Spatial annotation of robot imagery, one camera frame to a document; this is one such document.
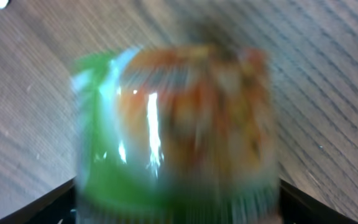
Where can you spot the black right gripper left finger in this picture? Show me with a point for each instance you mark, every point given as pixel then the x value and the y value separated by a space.
pixel 55 207

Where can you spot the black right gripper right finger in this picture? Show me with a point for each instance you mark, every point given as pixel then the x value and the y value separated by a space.
pixel 300 208

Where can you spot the cup noodles container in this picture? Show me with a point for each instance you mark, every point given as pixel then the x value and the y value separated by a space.
pixel 175 135

